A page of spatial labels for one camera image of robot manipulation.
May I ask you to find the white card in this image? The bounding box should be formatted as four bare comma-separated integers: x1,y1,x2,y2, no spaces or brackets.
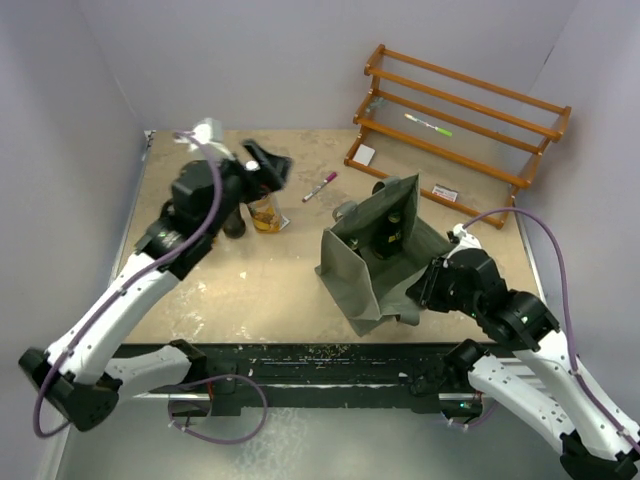
352,145,376,166

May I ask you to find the blue white beverage carton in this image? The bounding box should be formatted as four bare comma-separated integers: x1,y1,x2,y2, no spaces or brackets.
247,193,290,234

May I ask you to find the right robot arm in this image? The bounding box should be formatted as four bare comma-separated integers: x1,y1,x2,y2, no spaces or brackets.
406,248,639,479

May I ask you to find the green canvas bag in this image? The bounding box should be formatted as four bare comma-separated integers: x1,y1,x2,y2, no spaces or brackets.
315,175,452,336

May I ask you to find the glass cola bottle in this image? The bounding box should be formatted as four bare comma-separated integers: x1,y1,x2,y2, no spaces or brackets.
222,204,246,239

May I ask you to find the wooden shelf rack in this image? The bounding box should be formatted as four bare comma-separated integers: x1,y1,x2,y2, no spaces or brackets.
344,44,572,216

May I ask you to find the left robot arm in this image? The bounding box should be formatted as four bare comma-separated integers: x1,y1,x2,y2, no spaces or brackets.
19,138,293,438

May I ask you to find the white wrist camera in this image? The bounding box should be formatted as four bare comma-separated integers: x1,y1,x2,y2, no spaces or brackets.
172,118,233,161
446,223,482,258

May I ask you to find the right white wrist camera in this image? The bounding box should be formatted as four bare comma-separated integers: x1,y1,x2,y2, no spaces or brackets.
446,223,482,258

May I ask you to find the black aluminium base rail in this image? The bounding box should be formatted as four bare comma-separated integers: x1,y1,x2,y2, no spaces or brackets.
107,343,481,416

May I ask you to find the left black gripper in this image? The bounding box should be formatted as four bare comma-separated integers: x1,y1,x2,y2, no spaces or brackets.
203,139,292,239

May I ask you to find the green bottle white cap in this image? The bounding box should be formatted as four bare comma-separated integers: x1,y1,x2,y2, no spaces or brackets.
245,160,260,172

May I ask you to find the purple marker pen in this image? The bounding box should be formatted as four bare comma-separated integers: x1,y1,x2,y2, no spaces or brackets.
302,171,338,203

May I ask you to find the dark green glass bottle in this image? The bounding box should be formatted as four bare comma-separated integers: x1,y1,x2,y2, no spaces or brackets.
372,210,403,260

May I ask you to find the green marker pen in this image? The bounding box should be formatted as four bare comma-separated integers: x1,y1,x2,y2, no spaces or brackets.
404,113,453,137

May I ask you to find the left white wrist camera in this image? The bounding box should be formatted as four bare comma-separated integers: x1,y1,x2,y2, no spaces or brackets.
172,118,233,161

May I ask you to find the small red white packet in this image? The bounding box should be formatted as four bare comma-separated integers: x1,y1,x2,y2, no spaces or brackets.
432,184,459,203

